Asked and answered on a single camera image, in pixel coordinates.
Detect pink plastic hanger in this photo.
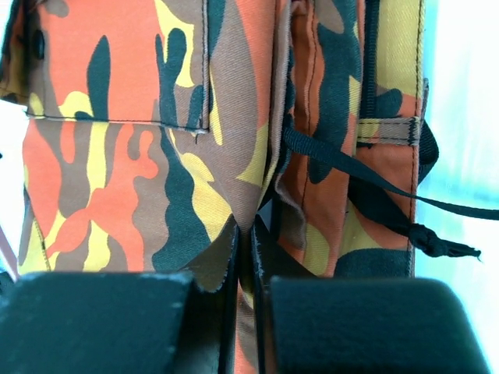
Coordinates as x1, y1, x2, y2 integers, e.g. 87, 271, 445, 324
0, 228, 19, 282

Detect orange camouflage trousers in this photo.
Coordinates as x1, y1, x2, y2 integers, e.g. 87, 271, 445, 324
1, 1, 480, 373

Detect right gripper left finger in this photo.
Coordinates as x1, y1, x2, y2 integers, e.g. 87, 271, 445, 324
1, 221, 239, 373

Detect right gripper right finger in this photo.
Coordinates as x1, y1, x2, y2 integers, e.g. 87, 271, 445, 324
251, 221, 489, 373

